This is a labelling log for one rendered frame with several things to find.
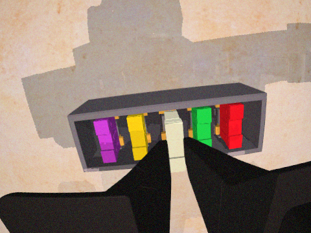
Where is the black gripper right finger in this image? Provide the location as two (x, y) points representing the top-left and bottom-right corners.
(183, 137), (311, 233)

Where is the green fuse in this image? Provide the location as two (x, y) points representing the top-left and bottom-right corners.
(192, 105), (213, 147)

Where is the yellow fuse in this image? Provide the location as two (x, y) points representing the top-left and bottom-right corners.
(127, 113), (148, 161)

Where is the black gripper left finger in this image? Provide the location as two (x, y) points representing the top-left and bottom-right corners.
(0, 140), (171, 233)

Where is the dark grey fuse block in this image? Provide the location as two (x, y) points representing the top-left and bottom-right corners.
(67, 82), (267, 173)

